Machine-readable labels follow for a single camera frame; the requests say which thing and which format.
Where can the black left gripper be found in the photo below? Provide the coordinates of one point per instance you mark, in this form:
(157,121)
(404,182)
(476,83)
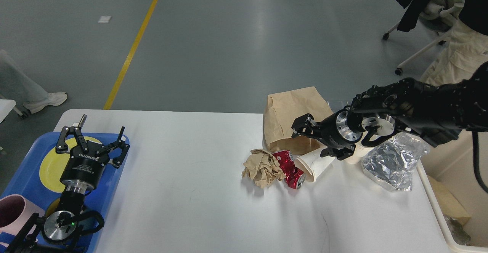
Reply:
(83,169)

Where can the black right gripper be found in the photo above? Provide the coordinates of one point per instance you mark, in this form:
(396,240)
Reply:
(334,131)

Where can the white paper cup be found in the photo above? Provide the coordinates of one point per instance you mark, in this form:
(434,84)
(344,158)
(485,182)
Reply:
(312,164)
(359,153)

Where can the yellow plastic plate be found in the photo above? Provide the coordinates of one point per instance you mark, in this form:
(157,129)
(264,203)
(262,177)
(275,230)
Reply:
(51,169)

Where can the pink ribbed mug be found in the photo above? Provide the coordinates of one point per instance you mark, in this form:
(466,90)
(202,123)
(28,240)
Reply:
(15,211)

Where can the brown paper bag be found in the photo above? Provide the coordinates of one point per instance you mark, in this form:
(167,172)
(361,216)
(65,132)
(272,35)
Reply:
(449,204)
(281,111)

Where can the aluminium foil sheet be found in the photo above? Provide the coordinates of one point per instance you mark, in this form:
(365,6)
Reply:
(460,236)

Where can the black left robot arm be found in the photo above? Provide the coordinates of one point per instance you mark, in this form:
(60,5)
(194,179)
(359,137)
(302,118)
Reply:
(30,238)

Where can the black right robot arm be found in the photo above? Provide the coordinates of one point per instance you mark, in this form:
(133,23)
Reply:
(436,114)

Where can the clear floor plate left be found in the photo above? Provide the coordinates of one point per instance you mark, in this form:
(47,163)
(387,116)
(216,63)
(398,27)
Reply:
(337,105)

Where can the white paper cup upright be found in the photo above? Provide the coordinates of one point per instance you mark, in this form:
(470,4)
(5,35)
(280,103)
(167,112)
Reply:
(359,153)

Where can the crushed red soda can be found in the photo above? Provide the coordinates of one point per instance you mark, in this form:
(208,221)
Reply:
(295,177)

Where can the passer-by white shoe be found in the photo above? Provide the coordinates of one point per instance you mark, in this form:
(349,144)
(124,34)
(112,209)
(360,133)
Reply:
(16,85)

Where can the crumpled brown paper ball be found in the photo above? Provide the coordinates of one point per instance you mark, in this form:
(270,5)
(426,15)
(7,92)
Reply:
(262,167)

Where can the crushed clear plastic bottle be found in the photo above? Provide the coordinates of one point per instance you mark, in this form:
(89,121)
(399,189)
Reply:
(392,163)

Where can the white cart leg with caster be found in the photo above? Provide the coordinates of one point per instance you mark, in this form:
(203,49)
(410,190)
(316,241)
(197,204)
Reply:
(21,113)

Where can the small white side table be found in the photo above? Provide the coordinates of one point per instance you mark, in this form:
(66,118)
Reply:
(6,105)

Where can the beige plastic bin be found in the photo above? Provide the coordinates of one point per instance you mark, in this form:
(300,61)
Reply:
(452,164)

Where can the person in beige trousers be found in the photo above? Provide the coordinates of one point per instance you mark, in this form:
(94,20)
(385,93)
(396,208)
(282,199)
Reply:
(467,49)

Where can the white wheeled chair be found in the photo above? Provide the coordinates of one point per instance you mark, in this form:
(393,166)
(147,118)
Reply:
(437,15)

